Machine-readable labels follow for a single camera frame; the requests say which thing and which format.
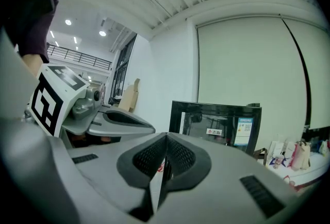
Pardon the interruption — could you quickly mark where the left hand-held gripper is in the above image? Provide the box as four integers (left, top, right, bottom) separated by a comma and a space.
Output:
29, 63, 156, 139

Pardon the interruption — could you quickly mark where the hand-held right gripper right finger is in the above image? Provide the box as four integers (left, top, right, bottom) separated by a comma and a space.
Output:
154, 131, 310, 224

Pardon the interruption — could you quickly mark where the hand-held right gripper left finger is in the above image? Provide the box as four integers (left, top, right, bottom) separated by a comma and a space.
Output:
46, 131, 168, 224

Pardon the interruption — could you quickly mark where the black mini fridge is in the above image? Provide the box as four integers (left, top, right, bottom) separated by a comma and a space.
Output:
169, 100, 263, 157

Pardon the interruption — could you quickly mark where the person's left forearm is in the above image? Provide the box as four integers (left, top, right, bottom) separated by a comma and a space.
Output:
21, 52, 45, 77

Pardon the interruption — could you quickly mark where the brown cardboard box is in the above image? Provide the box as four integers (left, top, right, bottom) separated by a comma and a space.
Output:
118, 78, 142, 113

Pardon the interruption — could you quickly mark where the clear plastic drink cup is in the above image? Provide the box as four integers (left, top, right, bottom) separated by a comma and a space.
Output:
272, 157, 284, 170

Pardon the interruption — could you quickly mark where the black framed glass partition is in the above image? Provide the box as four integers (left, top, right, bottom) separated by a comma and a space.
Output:
109, 33, 138, 106

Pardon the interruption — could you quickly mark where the white and pink paper bag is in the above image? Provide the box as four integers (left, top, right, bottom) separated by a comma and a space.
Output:
283, 141, 297, 168

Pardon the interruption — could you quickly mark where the black metal railing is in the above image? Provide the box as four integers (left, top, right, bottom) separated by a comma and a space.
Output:
47, 43, 113, 72

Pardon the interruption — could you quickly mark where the white plush toy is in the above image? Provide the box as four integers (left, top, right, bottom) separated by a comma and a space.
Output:
319, 139, 330, 157

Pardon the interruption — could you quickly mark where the large white roller blind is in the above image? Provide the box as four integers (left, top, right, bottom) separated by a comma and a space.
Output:
196, 15, 309, 147

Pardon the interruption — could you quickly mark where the small white roller blind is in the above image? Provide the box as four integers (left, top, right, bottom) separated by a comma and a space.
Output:
282, 18, 330, 131

